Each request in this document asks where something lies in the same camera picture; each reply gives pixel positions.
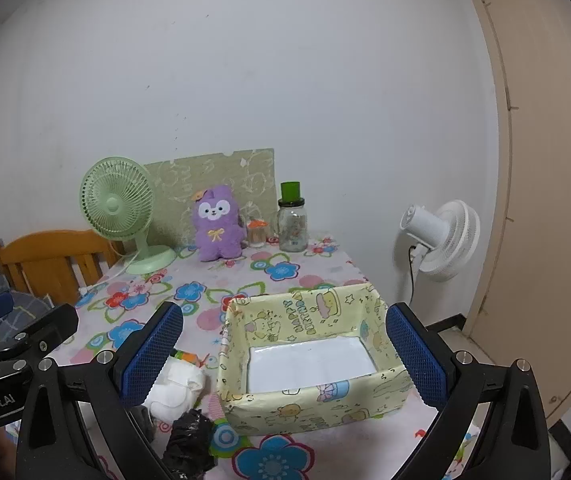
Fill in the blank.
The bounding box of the floral tablecloth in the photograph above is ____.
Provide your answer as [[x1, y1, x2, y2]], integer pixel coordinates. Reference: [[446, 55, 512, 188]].
[[8, 237, 481, 480]]

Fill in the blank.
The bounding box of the white fan cable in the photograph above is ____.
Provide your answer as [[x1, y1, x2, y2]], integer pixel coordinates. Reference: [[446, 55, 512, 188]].
[[78, 255, 139, 296]]

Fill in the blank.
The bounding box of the white cloth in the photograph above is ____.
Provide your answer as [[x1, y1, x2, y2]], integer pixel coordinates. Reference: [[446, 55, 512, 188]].
[[146, 357, 206, 421]]

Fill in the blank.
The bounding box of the white standing fan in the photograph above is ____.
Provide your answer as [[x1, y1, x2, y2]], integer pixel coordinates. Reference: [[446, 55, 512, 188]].
[[392, 200, 481, 283]]

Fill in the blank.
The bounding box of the wooden headboard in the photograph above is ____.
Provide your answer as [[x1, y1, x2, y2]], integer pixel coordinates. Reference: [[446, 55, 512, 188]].
[[0, 230, 126, 306]]

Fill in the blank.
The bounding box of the yellow cartoon printed box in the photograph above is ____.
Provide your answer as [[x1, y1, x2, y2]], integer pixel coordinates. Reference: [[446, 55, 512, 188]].
[[217, 282, 413, 436]]

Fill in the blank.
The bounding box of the glass jar with black lid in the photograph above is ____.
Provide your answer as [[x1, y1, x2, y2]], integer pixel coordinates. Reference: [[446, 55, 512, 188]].
[[278, 181, 309, 252]]

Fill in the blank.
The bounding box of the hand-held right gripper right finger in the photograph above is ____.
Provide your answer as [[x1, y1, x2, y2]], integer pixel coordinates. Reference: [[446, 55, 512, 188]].
[[386, 302, 552, 480]]

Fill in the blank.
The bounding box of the beige door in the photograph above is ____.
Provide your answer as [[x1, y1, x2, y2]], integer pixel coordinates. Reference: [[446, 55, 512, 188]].
[[458, 0, 571, 433]]

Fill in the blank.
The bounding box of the blue plaid bedding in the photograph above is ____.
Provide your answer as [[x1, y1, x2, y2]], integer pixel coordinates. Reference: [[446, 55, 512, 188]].
[[0, 275, 56, 346]]

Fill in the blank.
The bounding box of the black plastic bag roll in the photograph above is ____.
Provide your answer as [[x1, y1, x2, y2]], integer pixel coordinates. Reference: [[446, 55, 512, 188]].
[[163, 408, 216, 478]]

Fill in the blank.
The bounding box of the cotton swab jar orange lid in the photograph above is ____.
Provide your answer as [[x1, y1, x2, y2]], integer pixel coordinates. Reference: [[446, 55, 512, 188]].
[[246, 218, 268, 247]]

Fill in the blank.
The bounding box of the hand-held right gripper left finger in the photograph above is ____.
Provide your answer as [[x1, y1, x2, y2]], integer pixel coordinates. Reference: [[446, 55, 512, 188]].
[[16, 301, 185, 480]]

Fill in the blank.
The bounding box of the black fan cable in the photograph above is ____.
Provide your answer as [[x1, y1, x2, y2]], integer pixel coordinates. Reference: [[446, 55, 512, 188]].
[[407, 244, 417, 306]]

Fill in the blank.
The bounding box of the purple plush toy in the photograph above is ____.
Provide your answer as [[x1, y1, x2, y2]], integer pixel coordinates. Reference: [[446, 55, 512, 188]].
[[193, 185, 246, 262]]

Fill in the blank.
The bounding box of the green desk fan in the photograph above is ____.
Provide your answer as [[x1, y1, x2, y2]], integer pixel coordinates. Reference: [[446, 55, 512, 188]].
[[80, 156, 176, 276]]

